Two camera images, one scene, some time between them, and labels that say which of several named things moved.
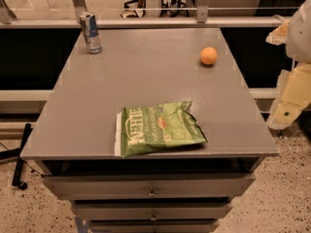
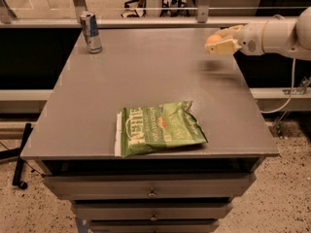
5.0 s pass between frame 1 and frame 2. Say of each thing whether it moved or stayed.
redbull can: stayed
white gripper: moved
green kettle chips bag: stayed
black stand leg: stayed
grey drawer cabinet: stayed
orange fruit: moved
